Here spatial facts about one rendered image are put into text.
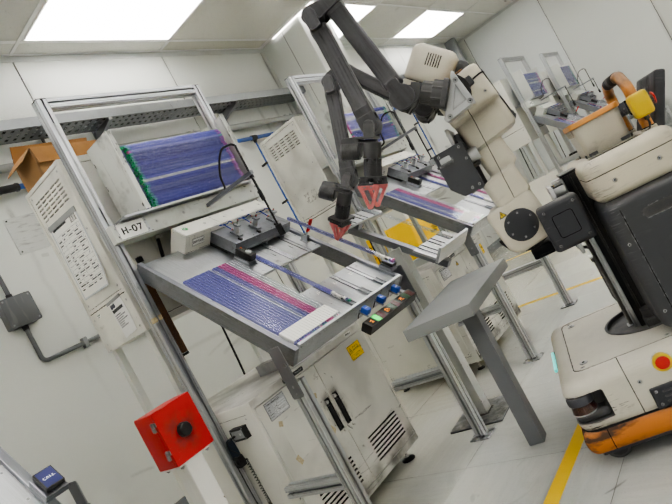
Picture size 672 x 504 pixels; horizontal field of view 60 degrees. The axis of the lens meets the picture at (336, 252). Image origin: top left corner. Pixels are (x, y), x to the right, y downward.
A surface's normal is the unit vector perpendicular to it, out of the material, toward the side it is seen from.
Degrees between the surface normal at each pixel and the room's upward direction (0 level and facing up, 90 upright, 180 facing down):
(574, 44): 90
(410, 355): 90
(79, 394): 89
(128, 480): 90
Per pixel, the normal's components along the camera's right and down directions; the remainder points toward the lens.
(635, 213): -0.29, 0.15
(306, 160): -0.55, 0.29
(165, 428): 0.69, -0.37
